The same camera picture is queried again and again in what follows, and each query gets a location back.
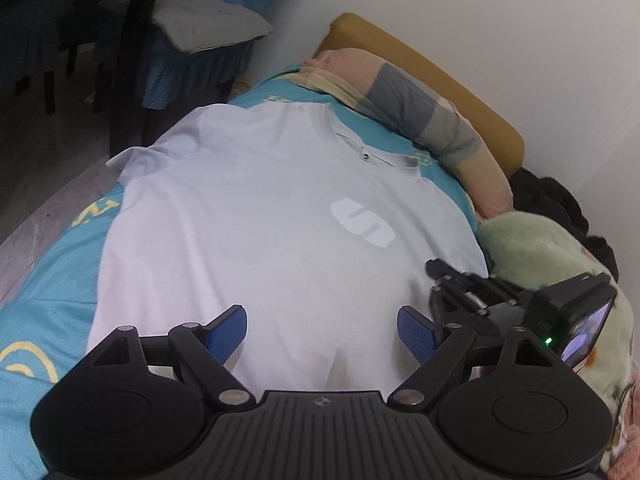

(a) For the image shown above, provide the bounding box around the white t-shirt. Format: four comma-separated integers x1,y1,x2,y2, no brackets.
88,102,487,393

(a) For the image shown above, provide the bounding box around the grey seat cushion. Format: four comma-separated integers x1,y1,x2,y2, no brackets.
152,0,272,54

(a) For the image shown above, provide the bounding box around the striped beige grey pillow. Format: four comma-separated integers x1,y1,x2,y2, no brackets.
292,48,513,219

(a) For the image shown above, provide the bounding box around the black clothing pile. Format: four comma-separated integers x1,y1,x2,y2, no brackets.
509,168,620,281

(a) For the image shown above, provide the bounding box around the mustard yellow headboard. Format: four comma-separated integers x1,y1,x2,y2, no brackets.
317,13,525,178

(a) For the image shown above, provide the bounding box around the white table with black legs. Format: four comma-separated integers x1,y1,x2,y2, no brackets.
0,0,172,158

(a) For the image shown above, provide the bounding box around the light green fleece blanket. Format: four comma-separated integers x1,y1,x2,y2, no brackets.
476,211,639,479

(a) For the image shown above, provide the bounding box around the black camera with screen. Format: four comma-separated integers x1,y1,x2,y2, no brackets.
523,273,617,368

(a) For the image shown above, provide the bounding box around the teal patterned bed sheet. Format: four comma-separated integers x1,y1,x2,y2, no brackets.
1,70,477,479

